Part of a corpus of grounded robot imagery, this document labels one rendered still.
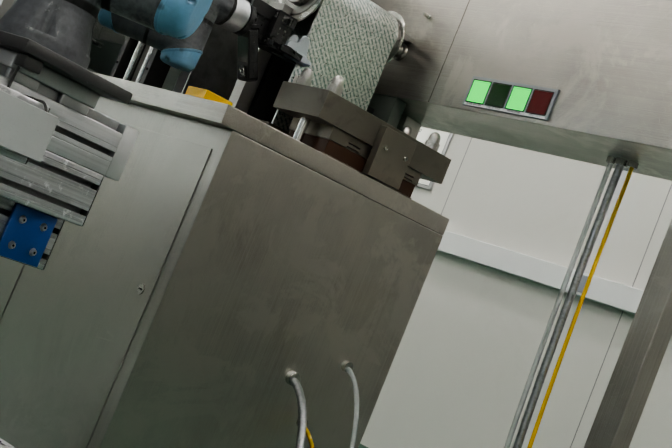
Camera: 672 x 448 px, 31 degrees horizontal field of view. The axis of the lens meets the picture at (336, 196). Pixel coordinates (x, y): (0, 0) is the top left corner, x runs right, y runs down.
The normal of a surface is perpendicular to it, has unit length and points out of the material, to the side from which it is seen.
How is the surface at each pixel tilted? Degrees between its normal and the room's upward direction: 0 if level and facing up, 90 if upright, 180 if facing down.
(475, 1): 90
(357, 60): 90
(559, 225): 90
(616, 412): 90
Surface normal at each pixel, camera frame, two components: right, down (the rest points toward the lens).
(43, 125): 0.75, 0.25
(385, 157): 0.62, 0.19
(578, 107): -0.69, -0.33
